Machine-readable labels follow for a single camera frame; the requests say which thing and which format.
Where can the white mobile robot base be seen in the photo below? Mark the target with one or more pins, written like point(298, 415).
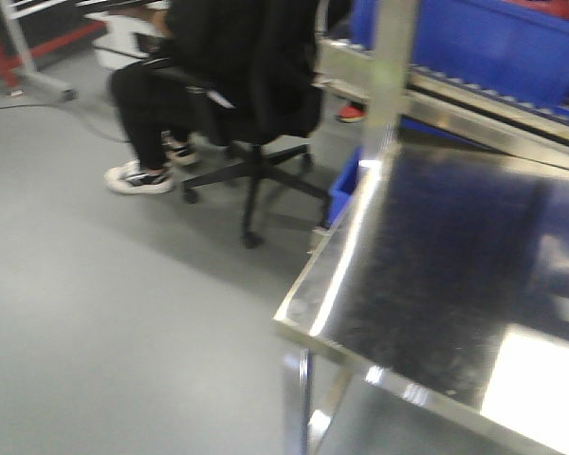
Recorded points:
point(127, 40)

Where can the blue bin under table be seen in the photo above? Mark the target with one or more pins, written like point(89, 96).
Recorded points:
point(344, 185)

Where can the red shoe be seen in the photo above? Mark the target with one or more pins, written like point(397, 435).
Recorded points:
point(351, 112)

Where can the person's shoe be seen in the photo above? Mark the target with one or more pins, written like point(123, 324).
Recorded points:
point(132, 179)

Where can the black office chair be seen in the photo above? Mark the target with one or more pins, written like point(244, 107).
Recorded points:
point(285, 102)

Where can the person in black shirt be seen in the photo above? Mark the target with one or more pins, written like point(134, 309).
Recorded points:
point(211, 40)

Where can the left blue plastic bin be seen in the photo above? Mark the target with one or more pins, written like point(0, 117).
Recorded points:
point(516, 48)

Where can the stainless steel rack frame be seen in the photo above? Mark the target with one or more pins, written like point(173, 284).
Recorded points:
point(392, 87)

